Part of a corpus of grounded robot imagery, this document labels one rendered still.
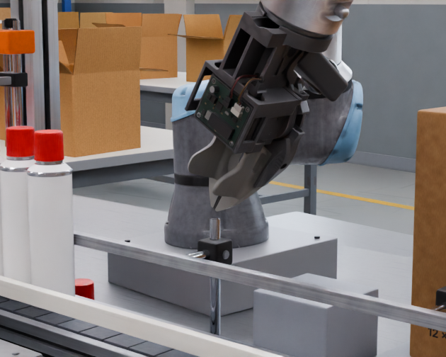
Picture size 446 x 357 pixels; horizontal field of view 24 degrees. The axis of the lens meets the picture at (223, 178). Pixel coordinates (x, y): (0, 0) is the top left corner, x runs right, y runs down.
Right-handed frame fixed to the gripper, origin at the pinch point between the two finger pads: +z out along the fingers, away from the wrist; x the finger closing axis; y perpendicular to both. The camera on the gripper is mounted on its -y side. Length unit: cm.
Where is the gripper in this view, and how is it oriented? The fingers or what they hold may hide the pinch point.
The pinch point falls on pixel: (225, 197)
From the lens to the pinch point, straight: 100.5
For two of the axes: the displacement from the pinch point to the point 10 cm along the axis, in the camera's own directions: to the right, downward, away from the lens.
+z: -3.8, 8.0, 4.7
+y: -6.6, 1.3, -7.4
